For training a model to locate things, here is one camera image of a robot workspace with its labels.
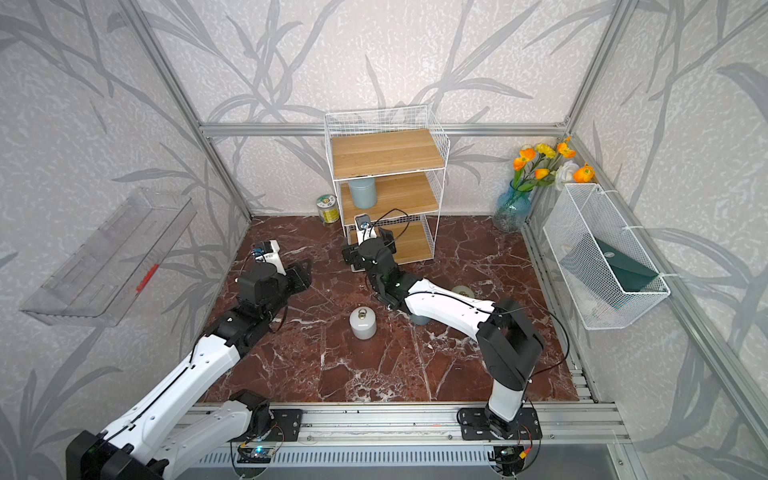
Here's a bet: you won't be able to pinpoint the large blue tea canister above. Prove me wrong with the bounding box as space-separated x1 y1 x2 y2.
348 177 377 210

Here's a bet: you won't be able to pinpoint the white tea canister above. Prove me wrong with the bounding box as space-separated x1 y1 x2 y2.
349 306 377 340

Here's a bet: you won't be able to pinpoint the white wire wooden shelf rack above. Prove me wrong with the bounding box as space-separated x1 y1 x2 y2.
324 104 451 264

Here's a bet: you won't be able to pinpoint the beige tea canister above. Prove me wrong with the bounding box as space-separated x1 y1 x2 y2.
451 285 475 298

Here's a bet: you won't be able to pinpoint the small blue tea canister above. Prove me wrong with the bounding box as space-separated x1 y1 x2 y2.
410 314 431 326

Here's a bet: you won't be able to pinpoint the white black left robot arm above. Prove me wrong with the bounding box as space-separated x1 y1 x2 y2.
65 260 312 479

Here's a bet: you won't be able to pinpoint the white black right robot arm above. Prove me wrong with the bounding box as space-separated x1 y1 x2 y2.
342 236 545 439

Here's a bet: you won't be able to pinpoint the yellow sunflower seed can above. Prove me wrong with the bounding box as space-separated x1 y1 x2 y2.
316 194 340 224

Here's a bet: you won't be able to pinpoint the blue glass vase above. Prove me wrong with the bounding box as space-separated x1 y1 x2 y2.
492 185 532 233

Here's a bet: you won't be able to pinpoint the red marker pen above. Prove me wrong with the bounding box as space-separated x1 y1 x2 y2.
136 263 159 294

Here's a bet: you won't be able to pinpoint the orange yellow artificial flowers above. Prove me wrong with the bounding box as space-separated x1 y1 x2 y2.
510 137 597 193

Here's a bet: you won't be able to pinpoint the dark green box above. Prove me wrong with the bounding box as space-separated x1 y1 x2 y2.
561 234 658 293

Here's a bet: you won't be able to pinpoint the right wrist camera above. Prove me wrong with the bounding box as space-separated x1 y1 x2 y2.
354 213 377 245

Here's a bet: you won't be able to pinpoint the clear acrylic wall shelf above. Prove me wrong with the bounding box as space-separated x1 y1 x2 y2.
20 188 197 328

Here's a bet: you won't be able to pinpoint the white wire wall basket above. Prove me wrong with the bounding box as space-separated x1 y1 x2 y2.
543 183 670 330

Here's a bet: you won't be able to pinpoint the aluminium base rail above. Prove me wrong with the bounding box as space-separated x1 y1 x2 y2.
125 400 631 448

